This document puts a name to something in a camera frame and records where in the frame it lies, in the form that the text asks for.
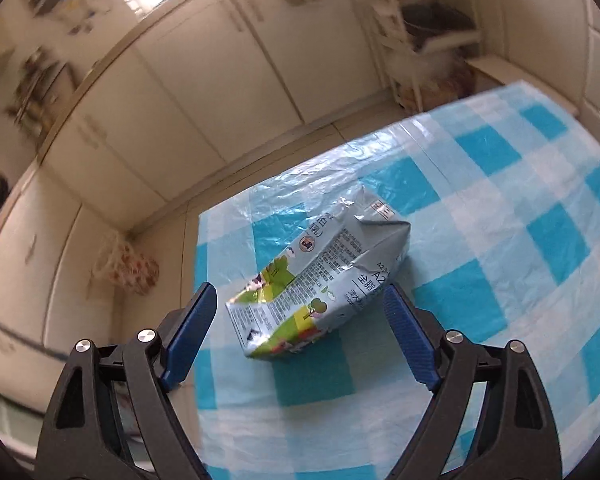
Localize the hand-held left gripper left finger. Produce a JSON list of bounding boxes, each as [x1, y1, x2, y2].
[[34, 281, 218, 480]]

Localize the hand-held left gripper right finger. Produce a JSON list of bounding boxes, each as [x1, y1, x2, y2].
[[382, 284, 566, 480]]

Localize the crushed milk carton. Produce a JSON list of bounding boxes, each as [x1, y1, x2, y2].
[[225, 185, 412, 360]]

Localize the red patterned plastic bag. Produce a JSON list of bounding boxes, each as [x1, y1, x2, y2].
[[89, 236, 161, 297]]

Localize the blue checkered tablecloth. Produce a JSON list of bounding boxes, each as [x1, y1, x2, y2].
[[195, 79, 600, 480]]

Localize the cream kitchen cabinets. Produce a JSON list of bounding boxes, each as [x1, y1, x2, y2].
[[0, 0, 398, 356]]

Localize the clear plastic bag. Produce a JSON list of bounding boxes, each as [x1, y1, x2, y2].
[[399, 52, 468, 111]]

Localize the small wooden stool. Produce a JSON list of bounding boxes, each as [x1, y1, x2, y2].
[[464, 55, 581, 117]]

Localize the blurred dark utensils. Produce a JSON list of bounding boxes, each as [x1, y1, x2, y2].
[[7, 42, 77, 128]]

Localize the dark frying pan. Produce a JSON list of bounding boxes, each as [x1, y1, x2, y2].
[[400, 2, 474, 45]]

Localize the white corner shelf rack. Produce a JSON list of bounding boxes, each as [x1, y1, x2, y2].
[[364, 0, 482, 112]]

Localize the cream tall cabinet doors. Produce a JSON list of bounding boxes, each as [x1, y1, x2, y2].
[[500, 0, 600, 128]]

